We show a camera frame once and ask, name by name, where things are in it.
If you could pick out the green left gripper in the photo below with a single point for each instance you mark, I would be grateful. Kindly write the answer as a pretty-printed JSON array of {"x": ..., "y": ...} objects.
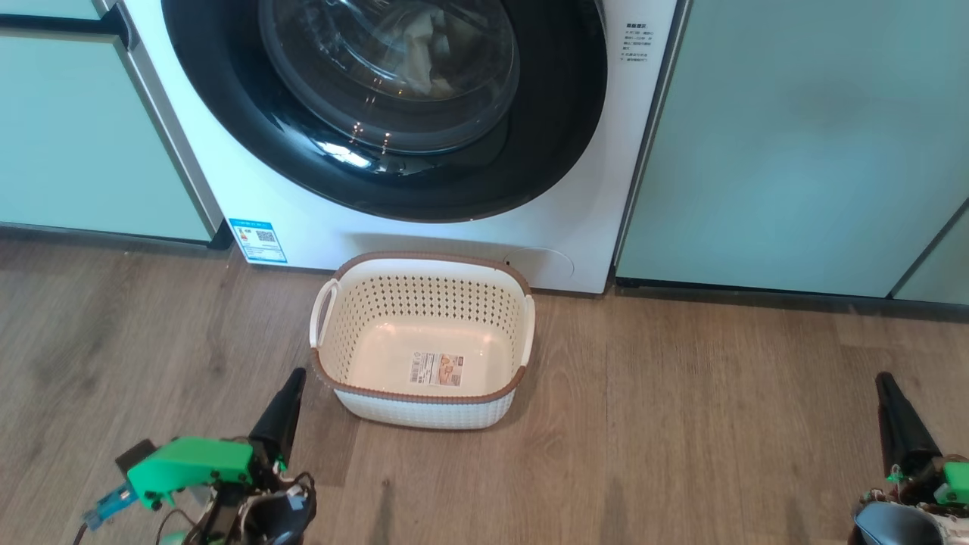
[{"x": 197, "y": 463}]

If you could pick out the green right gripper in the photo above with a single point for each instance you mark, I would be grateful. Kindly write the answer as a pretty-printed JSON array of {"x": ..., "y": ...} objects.
[{"x": 956, "y": 483}]

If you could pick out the round black glass washer door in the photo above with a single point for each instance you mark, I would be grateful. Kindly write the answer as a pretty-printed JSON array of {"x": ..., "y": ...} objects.
[{"x": 212, "y": 113}]

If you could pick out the pale yellow garment blue trim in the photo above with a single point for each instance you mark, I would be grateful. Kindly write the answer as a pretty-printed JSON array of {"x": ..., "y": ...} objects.
[{"x": 420, "y": 53}]

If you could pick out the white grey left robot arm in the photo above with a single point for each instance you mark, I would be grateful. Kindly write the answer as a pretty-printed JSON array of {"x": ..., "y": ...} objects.
[{"x": 265, "y": 515}]

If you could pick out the white front-load washing machine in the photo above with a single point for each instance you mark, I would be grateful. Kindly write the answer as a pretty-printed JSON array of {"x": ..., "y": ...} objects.
[{"x": 303, "y": 235}]

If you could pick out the white paper with printed text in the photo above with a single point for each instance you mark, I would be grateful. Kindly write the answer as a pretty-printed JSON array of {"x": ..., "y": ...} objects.
[{"x": 637, "y": 51}]

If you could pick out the white perforated basket brown rim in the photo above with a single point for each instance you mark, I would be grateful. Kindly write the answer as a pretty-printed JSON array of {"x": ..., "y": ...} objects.
[{"x": 424, "y": 412}]

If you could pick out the pale green cabinet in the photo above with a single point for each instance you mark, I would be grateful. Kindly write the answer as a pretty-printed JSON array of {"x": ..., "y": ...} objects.
[
  {"x": 942, "y": 272},
  {"x": 91, "y": 136},
  {"x": 757, "y": 151}
]

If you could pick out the paper product sticker in basket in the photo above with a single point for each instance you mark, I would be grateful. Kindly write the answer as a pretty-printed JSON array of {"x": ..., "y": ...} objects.
[{"x": 436, "y": 369}]

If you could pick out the blue energy label sticker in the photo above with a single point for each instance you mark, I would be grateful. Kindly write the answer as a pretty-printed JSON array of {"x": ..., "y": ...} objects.
[{"x": 257, "y": 242}]

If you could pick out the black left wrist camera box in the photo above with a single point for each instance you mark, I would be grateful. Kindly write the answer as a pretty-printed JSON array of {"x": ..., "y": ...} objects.
[{"x": 135, "y": 456}]

